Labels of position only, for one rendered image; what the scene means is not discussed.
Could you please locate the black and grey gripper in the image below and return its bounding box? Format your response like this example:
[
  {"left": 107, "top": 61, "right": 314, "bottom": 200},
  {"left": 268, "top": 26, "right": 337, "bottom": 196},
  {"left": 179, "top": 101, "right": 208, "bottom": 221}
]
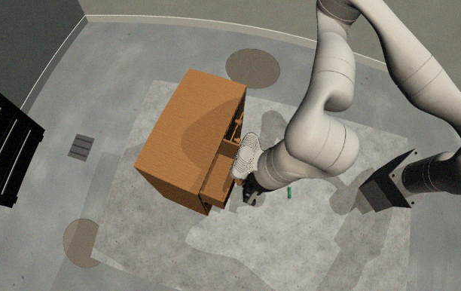
[{"left": 241, "top": 173, "right": 275, "bottom": 206}]

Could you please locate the brown wooden chest of drawers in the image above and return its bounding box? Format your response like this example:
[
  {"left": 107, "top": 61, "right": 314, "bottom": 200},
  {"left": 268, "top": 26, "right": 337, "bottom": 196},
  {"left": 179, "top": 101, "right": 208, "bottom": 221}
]
[{"left": 134, "top": 69, "right": 247, "bottom": 216}]

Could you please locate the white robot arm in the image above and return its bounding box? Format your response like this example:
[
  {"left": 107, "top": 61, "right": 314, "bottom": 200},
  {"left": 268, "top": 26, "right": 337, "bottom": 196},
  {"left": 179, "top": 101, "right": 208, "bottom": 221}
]
[{"left": 230, "top": 0, "right": 461, "bottom": 195}]

